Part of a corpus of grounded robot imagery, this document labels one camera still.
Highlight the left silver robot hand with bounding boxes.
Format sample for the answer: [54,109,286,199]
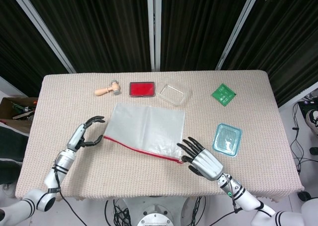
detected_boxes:
[65,115,106,153]

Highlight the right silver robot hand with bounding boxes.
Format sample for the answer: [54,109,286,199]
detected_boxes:
[176,136,224,181]

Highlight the clear zipper pouch red trim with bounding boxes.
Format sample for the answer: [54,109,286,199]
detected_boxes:
[102,102,187,165]

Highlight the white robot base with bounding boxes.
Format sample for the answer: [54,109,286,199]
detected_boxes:
[123,197,192,226]

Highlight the teal plastic tray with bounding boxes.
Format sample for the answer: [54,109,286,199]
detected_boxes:
[211,123,243,159]

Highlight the beige woven tablecloth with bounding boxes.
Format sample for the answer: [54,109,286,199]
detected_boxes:
[14,70,305,202]

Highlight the cardboard box with tools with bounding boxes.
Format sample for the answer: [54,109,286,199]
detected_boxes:
[0,97,39,134]

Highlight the green foil packet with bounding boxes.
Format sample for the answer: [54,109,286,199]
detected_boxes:
[211,83,238,107]

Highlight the clear plastic box lid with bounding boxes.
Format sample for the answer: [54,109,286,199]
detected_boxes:
[157,78,194,108]

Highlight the red ink pad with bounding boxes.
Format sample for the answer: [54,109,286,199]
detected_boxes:
[128,81,157,98]

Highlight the black caster wheel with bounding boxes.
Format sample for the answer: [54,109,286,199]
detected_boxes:
[297,191,311,202]

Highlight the white sneaker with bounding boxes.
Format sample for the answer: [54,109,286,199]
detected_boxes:
[306,109,318,135]

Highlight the wooden handle stamp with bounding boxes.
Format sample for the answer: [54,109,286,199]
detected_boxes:
[93,79,122,97]

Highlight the black cables under table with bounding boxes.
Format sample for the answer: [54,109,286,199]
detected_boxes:
[104,198,132,226]

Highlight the black floor cables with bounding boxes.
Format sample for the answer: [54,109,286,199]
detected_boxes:
[289,93,318,174]

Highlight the white slanted frame post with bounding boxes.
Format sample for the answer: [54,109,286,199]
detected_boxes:
[5,0,76,74]
[215,0,262,71]

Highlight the white vertical frame post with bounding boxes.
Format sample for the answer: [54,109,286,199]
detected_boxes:
[146,0,162,72]

